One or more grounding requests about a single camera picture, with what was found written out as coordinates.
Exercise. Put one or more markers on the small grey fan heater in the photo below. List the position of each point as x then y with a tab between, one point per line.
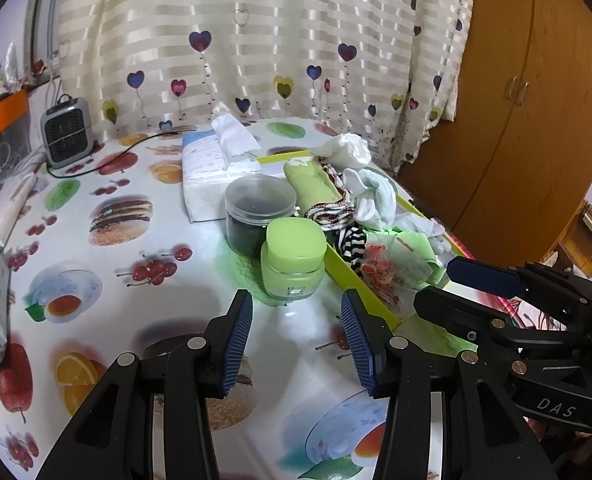
67	132

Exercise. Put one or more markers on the dark jar clear lid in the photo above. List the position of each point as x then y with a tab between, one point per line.
258	205

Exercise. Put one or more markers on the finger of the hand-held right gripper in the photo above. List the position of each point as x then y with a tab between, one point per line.
456	312
481	274

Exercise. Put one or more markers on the white cloth roll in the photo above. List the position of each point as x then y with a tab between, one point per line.
343	150

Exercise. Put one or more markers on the clear orange print snack packet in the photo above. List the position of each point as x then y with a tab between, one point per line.
378	270

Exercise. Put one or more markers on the white rolled sheet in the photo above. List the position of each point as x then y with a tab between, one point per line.
11	205

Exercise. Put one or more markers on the heart print striped curtain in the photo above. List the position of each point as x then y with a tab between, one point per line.
276	25

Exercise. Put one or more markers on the white mint sock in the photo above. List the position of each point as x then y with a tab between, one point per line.
376	197

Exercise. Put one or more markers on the blue white tissue pack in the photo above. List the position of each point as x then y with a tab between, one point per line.
206	180

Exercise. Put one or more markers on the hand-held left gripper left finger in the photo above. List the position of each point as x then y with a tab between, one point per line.
238	345

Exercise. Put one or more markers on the assorted clutter pile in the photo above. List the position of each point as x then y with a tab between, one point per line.
6	80

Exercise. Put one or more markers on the green cloth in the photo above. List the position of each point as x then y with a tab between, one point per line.
411	255

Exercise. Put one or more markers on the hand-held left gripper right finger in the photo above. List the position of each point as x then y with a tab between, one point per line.
358	345

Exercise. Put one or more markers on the orange lid storage box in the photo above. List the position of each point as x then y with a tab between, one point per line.
1	120

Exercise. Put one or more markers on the green jar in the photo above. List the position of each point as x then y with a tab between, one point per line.
293	255

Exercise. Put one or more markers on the black white striped sock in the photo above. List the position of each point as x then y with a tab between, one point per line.
351	245

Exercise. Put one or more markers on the wooden wardrobe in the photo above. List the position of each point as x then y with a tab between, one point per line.
516	110

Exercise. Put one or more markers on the green towel braided trim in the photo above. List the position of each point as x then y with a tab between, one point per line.
311	185

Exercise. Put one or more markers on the white tray green rim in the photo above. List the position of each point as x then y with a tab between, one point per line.
346	272

